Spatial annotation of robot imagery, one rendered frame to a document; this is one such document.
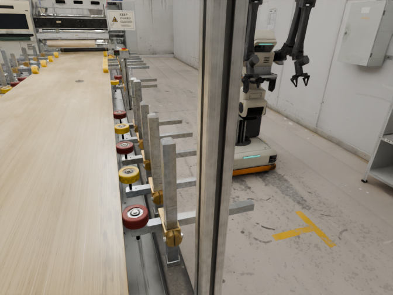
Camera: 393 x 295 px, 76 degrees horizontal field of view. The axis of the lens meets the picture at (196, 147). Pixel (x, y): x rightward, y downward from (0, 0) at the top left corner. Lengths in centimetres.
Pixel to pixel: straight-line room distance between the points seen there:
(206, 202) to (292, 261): 165
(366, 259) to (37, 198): 201
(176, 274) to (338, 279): 130
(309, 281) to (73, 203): 149
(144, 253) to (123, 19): 472
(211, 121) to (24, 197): 83
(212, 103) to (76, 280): 55
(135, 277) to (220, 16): 91
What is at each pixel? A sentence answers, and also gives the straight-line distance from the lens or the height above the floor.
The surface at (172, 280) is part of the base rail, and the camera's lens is 91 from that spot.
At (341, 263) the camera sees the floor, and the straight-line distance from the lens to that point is 210.
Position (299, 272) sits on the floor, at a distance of 193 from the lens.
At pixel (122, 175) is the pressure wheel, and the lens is 101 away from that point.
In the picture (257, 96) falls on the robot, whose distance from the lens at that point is 241.
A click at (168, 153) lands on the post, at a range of 66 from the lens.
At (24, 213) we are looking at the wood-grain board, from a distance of 96.
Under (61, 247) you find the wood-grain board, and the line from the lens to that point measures 80.
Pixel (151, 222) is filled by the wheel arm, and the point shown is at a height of 85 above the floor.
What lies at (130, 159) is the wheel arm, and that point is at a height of 83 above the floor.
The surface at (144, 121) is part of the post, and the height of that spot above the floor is 104.
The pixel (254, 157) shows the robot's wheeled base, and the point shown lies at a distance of 258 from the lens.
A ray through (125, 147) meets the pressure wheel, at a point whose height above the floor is 91.
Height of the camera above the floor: 144
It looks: 26 degrees down
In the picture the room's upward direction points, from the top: 1 degrees clockwise
